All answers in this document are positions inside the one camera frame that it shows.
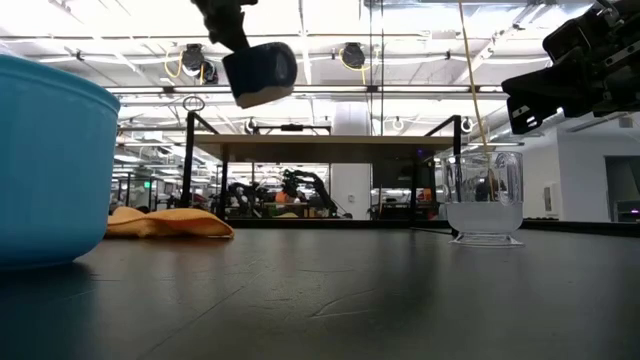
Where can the clear glass mug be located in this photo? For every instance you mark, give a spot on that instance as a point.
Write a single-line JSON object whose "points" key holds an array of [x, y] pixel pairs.
{"points": [[482, 220]]}

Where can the orange cloth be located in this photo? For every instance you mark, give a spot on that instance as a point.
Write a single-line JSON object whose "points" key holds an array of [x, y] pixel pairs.
{"points": [[170, 222]]}

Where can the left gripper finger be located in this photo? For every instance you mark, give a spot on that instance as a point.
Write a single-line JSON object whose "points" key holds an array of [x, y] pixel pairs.
{"points": [[227, 30]]}

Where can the other station black robot arm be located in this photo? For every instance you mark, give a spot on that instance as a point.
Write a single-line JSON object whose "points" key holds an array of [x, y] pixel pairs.
{"points": [[250, 197], [315, 185]]}

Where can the thin wooden stick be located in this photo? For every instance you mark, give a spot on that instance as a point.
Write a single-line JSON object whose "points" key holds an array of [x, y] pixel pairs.
{"points": [[470, 75]]}

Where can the dark blue ceramic mug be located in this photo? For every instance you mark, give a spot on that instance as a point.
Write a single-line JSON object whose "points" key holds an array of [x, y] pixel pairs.
{"points": [[255, 70]]}

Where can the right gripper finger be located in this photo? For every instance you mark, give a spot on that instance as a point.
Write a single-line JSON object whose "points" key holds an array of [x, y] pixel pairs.
{"points": [[530, 95]]}

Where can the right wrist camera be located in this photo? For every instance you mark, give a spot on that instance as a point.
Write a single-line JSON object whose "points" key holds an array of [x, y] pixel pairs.
{"points": [[570, 45]]}

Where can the wooden shelf with black legs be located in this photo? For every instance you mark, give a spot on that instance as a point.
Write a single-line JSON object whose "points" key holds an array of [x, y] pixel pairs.
{"points": [[320, 147]]}

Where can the turquoise plastic mug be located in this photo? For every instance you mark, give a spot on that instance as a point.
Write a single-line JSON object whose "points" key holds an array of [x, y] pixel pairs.
{"points": [[50, 165]]}

